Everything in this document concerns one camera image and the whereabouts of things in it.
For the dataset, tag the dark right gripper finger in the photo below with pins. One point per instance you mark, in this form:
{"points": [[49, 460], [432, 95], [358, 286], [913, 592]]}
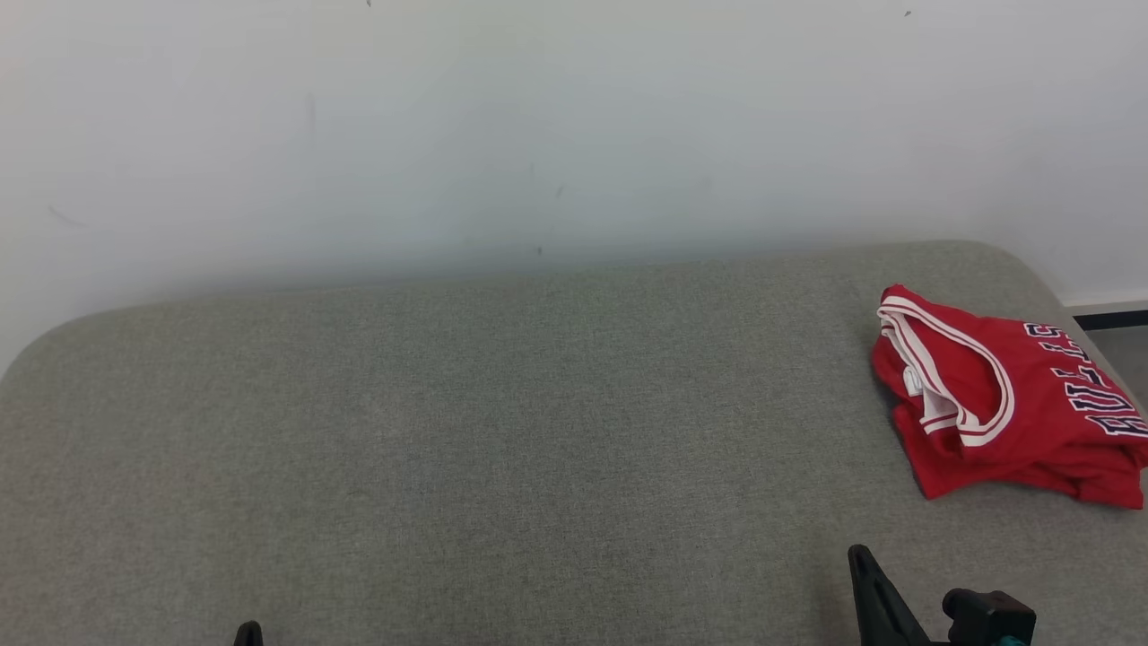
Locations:
{"points": [[883, 610]]}

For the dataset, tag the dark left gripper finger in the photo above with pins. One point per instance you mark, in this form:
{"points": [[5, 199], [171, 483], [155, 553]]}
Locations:
{"points": [[248, 635]]}

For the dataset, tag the red white sleeved jersey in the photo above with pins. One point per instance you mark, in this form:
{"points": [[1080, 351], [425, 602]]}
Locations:
{"points": [[1031, 395]]}

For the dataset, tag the grey fabric sofa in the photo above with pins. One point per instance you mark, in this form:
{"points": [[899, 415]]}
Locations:
{"points": [[502, 449]]}

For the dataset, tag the dark baseboard strip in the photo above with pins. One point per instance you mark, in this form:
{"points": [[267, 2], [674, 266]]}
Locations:
{"points": [[1112, 319]]}

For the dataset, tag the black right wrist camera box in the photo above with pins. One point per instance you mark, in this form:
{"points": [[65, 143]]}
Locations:
{"points": [[987, 621]]}

